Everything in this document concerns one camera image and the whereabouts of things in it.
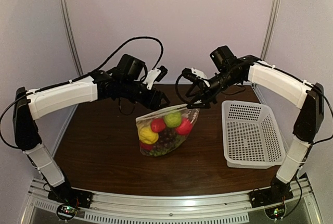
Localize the clear zip top bag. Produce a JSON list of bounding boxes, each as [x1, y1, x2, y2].
[[135, 104, 200, 157]]

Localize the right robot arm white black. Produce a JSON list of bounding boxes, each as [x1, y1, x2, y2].
[[181, 45, 324, 201]]

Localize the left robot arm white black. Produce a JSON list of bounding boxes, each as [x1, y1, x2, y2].
[[13, 54, 170, 198]]

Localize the green fake apple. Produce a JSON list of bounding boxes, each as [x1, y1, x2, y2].
[[163, 112, 182, 128]]

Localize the red fake apple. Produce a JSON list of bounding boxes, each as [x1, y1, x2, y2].
[[150, 118, 167, 133]]

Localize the pink fake peach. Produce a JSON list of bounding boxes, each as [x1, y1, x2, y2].
[[175, 118, 193, 135]]

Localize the yellow fake lemon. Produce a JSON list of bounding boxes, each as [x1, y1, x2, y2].
[[138, 127, 159, 145]]

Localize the purple fake grapes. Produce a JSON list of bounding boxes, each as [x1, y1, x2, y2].
[[152, 128, 185, 153]]

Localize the white perforated plastic basket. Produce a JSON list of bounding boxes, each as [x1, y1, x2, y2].
[[221, 101, 286, 169]]

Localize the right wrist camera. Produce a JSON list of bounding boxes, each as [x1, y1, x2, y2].
[[181, 68, 207, 83]]

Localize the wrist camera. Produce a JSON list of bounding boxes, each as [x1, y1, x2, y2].
[[181, 68, 207, 83], [143, 66, 168, 90]]

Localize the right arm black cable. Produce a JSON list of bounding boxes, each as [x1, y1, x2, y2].
[[174, 74, 198, 105]]

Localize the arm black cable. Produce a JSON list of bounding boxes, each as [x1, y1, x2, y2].
[[174, 74, 198, 105], [0, 35, 164, 149]]

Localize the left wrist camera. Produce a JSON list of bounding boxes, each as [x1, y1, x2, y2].
[[143, 66, 168, 90]]

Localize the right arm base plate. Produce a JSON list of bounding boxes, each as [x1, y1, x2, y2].
[[248, 186, 293, 208]]

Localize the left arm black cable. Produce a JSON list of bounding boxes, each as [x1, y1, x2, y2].
[[0, 35, 164, 149]]

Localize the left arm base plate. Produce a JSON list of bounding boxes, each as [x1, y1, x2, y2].
[[47, 188, 93, 208]]

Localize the right aluminium frame post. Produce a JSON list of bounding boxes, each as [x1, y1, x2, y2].
[[260, 0, 281, 60]]

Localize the aluminium frame post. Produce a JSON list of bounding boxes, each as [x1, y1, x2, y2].
[[260, 0, 281, 60], [59, 0, 83, 76]]

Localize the aluminium front rail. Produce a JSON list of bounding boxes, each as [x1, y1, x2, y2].
[[18, 178, 323, 223]]

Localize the left aluminium frame post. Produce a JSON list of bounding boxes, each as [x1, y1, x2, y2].
[[59, 0, 83, 76]]

